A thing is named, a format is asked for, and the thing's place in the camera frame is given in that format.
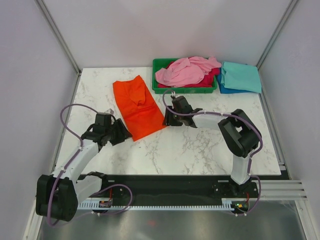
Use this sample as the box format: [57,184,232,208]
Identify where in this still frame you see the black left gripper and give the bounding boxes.
[105,118,132,146]

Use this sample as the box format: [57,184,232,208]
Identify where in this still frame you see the orange t shirt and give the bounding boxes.
[112,75,166,141]

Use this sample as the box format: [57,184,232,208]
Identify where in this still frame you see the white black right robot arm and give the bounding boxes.
[162,94,263,197]

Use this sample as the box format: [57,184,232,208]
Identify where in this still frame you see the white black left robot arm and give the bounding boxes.
[35,112,132,222]

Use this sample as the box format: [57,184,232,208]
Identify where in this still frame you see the pink t shirt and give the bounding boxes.
[155,56,222,88]

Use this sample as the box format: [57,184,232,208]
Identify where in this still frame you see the green plastic bin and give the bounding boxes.
[152,56,222,94]

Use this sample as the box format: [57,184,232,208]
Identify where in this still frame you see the blue folded t shirt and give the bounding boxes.
[216,67,262,95]

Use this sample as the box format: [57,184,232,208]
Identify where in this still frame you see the teal folded t shirt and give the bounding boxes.
[221,61,262,94]

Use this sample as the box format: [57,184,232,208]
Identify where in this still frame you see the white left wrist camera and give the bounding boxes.
[104,108,114,115]

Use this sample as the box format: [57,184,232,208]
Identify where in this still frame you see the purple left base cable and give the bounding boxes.
[74,184,133,218]

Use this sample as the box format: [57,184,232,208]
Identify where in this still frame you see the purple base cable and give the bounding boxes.
[74,184,133,218]
[226,176,262,217]

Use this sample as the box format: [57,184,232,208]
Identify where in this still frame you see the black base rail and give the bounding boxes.
[76,173,261,207]

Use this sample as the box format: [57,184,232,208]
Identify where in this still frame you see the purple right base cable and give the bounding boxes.
[226,176,262,217]

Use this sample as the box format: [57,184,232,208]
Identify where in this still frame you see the white slotted cable duct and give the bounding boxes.
[77,198,249,211]

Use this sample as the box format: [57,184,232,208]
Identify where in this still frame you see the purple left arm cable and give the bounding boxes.
[47,103,108,227]

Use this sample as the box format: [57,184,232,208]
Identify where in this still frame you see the left aluminium frame post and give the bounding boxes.
[34,0,82,76]

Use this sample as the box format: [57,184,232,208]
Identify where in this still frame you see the aluminium frame post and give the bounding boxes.
[256,0,300,70]
[34,0,82,76]

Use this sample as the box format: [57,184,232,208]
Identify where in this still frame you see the right aluminium frame post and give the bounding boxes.
[256,0,300,70]

